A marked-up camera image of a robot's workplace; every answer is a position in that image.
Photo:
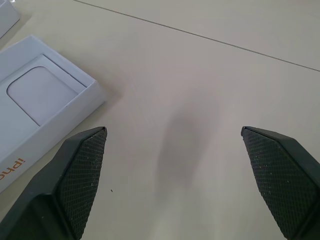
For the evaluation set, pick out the white box tray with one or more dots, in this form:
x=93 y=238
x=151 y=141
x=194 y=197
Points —
x=37 y=105

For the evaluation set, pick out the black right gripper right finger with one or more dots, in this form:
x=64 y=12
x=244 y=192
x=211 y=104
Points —
x=280 y=180

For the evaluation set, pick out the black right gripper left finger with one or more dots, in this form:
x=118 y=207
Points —
x=62 y=185

